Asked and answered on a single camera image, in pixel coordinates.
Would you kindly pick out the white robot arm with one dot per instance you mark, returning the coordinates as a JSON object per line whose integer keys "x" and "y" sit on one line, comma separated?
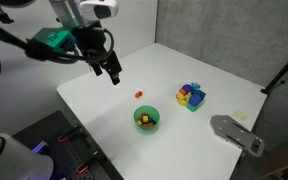
{"x": 17, "y": 162}

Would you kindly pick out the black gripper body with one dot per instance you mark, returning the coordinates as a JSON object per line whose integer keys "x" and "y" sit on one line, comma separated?
{"x": 95, "y": 43}

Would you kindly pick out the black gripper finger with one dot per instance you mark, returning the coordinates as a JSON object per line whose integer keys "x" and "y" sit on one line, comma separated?
{"x": 114, "y": 68}
{"x": 97, "y": 69}

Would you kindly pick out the black tripod stand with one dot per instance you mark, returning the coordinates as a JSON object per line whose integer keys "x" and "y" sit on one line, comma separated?
{"x": 273, "y": 82}

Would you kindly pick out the yellow sticky note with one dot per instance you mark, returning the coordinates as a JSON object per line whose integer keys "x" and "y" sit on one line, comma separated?
{"x": 240, "y": 115}

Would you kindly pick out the purple toy ball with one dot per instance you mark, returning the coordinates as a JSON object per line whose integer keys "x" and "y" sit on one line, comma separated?
{"x": 187, "y": 88}

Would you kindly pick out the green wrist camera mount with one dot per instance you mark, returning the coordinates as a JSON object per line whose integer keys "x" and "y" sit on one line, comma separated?
{"x": 59, "y": 39}

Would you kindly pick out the yellow toy block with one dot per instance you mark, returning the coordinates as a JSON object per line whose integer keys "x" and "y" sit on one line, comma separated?
{"x": 183, "y": 99}

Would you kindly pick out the orange block in bowl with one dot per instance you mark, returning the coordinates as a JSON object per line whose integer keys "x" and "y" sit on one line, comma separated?
{"x": 148, "y": 125}

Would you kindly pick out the orange dice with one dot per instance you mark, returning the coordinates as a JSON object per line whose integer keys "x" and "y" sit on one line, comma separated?
{"x": 138, "y": 94}

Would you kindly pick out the black pegboard base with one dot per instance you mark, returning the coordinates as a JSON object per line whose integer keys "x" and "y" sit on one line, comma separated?
{"x": 42, "y": 136}

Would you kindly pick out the yellow block in bowl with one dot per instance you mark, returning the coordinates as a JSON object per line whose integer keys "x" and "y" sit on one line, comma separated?
{"x": 145, "y": 119}

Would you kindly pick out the blue green toy box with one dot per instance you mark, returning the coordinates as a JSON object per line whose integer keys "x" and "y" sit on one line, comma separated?
{"x": 195, "y": 100}

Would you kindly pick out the grey metal mounting plate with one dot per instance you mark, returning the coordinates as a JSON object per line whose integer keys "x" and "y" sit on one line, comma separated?
{"x": 229, "y": 130}

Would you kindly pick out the orange black clamp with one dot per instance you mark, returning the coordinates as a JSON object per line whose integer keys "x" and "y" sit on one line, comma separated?
{"x": 67, "y": 135}
{"x": 85, "y": 165}

